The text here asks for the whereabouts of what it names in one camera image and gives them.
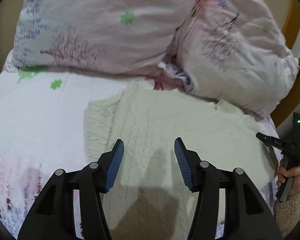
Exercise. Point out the wooden headboard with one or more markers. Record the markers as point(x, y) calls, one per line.
point(291, 33)

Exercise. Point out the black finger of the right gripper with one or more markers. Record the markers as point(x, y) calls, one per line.
point(273, 141)

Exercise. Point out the left floral pink pillow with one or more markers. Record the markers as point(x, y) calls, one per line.
point(106, 36)

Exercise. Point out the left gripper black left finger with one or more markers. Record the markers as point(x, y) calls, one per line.
point(52, 214)

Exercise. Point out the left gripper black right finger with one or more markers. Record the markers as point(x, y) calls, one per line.
point(246, 214)

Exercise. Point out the floral pink pillow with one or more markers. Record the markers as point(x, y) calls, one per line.
point(106, 36)
point(231, 50)

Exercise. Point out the floral pink bed sheet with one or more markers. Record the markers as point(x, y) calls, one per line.
point(51, 119)

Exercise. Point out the right floral pink pillow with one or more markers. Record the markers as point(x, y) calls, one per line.
point(231, 50)

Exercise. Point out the cream cable knit sweater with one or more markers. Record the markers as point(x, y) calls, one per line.
point(166, 137)

